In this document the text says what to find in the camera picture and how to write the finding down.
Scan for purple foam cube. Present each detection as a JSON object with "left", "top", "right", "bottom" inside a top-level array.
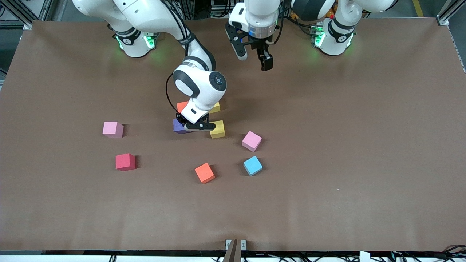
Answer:
[{"left": 173, "top": 118, "right": 192, "bottom": 134}]

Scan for pink foam cube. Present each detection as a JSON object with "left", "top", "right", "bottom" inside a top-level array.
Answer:
[
  {"left": 102, "top": 121, "right": 124, "bottom": 138},
  {"left": 242, "top": 131, "right": 262, "bottom": 152}
]

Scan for red foam cube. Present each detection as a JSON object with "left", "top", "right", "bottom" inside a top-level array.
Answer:
[{"left": 115, "top": 153, "right": 136, "bottom": 171}]

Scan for grey equipment box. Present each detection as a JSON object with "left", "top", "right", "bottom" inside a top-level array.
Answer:
[{"left": 210, "top": 0, "right": 235, "bottom": 18}]

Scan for blue foam cube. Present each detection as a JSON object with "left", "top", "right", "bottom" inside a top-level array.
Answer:
[{"left": 243, "top": 155, "right": 263, "bottom": 176}]

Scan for brown wooden stick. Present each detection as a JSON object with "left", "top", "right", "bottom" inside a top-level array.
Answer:
[{"left": 223, "top": 239, "right": 241, "bottom": 262}]

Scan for brown paper table cover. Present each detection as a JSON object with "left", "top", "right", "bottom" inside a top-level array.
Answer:
[{"left": 0, "top": 17, "right": 466, "bottom": 252}]

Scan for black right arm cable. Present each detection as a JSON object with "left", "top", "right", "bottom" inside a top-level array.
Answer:
[{"left": 165, "top": 72, "right": 179, "bottom": 114}]

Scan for black base cables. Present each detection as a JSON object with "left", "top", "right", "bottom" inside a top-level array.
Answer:
[{"left": 291, "top": 16, "right": 316, "bottom": 37}]

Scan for small metal bracket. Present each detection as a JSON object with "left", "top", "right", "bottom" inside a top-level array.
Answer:
[{"left": 225, "top": 239, "right": 246, "bottom": 251}]

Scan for aluminium frame profile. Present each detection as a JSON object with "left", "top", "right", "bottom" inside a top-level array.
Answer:
[
  {"left": 0, "top": 0, "right": 55, "bottom": 29},
  {"left": 436, "top": 0, "right": 466, "bottom": 26}
]

